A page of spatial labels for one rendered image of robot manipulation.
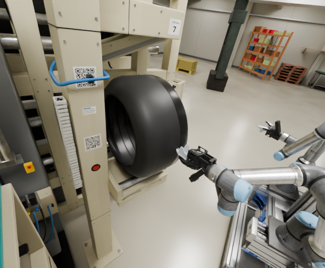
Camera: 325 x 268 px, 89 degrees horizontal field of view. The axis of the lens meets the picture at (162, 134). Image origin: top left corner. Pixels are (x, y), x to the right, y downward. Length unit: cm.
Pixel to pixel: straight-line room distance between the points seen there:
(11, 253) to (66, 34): 56
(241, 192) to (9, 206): 67
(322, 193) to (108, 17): 115
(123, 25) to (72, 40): 40
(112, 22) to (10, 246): 88
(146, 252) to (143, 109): 140
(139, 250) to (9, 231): 139
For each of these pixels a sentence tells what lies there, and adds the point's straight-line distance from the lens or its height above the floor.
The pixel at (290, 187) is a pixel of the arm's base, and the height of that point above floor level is 77.
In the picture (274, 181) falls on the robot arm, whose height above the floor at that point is 121.
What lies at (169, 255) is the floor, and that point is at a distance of 184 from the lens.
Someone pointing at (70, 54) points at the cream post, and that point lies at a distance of 65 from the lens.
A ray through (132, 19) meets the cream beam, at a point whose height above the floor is 170.
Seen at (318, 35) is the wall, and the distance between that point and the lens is 1278.
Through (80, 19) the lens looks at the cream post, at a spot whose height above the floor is 168.
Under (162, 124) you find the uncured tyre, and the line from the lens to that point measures 73.
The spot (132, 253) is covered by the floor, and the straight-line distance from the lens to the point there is 182.
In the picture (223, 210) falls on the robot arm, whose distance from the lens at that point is 77.
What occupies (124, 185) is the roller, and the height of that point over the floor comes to 92.
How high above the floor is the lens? 170
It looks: 33 degrees down
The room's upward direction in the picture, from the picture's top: 10 degrees clockwise
